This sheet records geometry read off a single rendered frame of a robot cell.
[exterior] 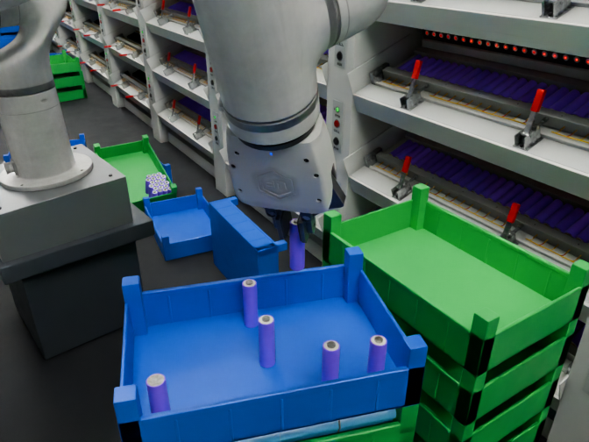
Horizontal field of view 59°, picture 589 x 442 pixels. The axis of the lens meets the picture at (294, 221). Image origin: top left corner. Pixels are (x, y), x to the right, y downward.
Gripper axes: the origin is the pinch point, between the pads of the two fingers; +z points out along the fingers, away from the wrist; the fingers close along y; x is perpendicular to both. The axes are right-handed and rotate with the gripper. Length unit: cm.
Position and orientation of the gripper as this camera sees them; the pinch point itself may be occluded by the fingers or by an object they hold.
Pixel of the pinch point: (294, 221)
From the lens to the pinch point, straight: 59.5
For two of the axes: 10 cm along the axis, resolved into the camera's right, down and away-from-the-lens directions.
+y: 9.6, 1.3, -2.5
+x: 2.5, -7.8, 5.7
